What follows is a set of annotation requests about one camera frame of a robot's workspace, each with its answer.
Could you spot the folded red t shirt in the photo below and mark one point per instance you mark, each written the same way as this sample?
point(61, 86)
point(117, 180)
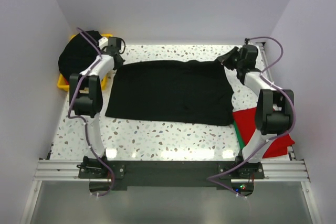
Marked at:
point(245, 120)

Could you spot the black shirts pile in bin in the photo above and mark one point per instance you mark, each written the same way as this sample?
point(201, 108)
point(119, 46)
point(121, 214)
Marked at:
point(76, 56)

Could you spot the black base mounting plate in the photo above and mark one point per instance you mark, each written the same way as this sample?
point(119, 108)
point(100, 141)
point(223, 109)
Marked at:
point(120, 175)

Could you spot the yellow plastic bin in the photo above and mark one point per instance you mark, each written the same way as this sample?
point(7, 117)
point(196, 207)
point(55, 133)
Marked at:
point(63, 83)

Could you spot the black t shirt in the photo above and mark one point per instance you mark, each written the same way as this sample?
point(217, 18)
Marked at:
point(172, 91)

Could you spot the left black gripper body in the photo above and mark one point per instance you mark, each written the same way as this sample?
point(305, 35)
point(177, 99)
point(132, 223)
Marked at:
point(118, 60)

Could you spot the folded green t shirt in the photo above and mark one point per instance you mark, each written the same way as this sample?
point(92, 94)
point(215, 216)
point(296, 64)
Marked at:
point(241, 142)

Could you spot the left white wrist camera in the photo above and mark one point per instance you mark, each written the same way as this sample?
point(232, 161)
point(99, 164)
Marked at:
point(102, 42)

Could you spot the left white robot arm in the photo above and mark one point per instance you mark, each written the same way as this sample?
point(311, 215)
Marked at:
point(85, 92)

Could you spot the aluminium extrusion rail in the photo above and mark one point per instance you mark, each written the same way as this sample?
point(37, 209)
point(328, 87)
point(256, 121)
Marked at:
point(274, 171)

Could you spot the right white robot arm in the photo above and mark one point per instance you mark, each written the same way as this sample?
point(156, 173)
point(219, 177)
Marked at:
point(275, 114)

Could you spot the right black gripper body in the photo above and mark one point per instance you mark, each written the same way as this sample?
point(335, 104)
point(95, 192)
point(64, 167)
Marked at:
point(231, 56)

